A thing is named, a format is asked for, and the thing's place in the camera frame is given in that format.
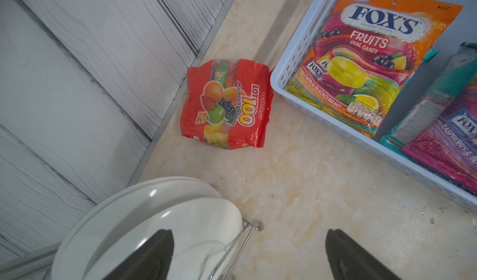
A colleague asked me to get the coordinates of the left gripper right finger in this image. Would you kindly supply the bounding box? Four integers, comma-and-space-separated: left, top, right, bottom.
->
325, 229, 400, 280

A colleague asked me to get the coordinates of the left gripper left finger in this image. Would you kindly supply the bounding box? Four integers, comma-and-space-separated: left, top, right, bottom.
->
104, 229, 175, 280

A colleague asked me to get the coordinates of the purple Fox's candy bag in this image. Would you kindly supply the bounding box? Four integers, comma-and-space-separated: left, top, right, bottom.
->
401, 77, 477, 196

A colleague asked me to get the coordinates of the teal white candy bag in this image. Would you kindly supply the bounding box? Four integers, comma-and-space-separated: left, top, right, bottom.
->
380, 42, 477, 154

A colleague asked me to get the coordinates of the orange multicolour Fox's candy bag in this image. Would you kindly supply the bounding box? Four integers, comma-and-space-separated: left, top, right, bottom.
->
285, 0, 462, 137

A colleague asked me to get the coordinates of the light blue plastic basket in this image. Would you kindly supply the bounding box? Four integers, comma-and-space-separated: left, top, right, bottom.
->
271, 0, 477, 211

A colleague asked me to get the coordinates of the white plate stack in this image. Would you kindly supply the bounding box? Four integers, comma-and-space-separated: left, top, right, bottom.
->
52, 177, 243, 280

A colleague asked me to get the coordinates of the wire plate rack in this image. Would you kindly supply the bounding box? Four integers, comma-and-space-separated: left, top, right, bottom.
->
207, 217, 264, 280

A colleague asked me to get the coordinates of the left aluminium frame post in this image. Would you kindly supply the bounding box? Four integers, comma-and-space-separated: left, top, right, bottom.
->
1, 243, 60, 280

